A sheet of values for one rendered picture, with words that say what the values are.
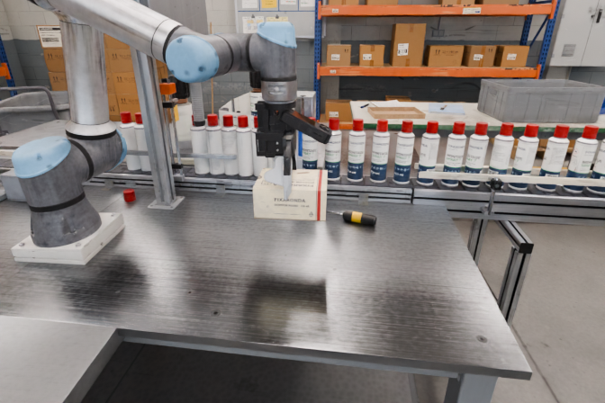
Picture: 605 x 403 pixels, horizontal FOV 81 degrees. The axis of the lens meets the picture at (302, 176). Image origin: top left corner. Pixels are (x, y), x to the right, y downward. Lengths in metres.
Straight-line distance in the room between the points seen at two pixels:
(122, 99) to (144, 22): 4.11
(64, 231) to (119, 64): 3.84
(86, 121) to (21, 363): 0.54
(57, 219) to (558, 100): 2.59
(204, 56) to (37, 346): 0.58
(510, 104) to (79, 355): 2.42
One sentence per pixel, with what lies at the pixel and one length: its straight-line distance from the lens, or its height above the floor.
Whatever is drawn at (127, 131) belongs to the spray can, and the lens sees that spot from 1.35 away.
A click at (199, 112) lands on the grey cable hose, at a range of 1.11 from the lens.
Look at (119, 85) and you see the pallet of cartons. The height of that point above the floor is 0.75.
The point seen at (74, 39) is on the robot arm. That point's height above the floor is 1.32.
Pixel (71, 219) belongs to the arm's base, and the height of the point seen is 0.93.
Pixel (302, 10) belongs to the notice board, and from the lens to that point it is 5.43.
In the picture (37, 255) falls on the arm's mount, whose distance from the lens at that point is 1.06.
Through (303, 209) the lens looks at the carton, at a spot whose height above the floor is 0.98.
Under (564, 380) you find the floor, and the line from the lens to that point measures 2.02.
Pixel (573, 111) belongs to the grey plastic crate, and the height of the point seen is 0.87.
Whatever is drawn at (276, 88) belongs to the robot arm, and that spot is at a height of 1.23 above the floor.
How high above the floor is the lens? 1.34
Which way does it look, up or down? 22 degrees down
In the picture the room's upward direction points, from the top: straight up
